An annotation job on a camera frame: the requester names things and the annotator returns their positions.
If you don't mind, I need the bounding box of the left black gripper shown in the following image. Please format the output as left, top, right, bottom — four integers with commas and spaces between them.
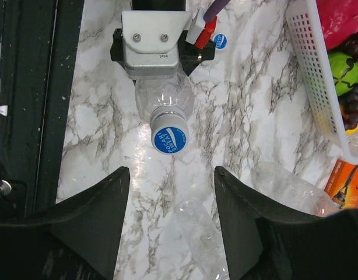
110, 29, 215, 80

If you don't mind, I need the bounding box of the clear plastic bottle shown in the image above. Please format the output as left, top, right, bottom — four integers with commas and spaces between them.
251, 162, 339, 217
174, 199, 230, 279
135, 69, 195, 123

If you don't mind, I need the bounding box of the black mounting rail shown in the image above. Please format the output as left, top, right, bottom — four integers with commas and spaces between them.
0, 1, 84, 221

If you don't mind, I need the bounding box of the red dragon fruit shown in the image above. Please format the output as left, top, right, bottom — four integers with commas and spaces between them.
316, 0, 358, 50

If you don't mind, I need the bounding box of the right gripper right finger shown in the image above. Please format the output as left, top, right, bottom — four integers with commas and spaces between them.
214, 166, 358, 279

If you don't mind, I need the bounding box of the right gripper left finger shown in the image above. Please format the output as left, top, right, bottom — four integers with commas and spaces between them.
0, 167, 130, 279

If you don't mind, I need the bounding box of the white plastic basket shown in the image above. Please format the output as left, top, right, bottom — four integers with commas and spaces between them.
286, 1, 358, 165

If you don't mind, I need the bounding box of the green toy fruit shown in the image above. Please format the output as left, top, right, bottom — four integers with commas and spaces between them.
329, 52, 358, 97

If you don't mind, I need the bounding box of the dark purple grape bunch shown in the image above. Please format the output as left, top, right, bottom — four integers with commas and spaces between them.
339, 32, 358, 114

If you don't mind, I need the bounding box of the orange razor box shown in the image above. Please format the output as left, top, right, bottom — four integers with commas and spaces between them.
324, 159, 358, 210

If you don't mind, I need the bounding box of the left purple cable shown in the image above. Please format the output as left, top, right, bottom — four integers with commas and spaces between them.
203, 0, 229, 23

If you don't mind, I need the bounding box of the blue bottle cap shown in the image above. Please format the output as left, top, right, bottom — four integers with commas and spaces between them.
213, 33, 228, 50
149, 105, 189, 155

